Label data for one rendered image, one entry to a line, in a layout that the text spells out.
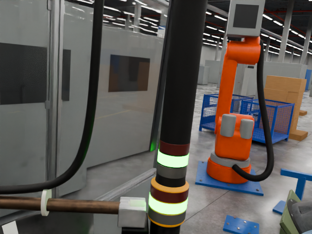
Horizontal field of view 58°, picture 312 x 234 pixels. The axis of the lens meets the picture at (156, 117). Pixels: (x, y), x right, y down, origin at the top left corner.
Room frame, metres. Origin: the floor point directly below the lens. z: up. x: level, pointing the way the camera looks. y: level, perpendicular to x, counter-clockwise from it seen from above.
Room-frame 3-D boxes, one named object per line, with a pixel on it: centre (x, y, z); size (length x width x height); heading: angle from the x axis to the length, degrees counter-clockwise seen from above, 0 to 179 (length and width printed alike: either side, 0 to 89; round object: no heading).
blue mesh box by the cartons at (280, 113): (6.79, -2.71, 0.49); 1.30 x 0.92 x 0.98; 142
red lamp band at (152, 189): (0.29, -0.02, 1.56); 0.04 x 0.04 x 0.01
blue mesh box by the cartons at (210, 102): (7.38, -1.88, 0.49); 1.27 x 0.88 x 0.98; 142
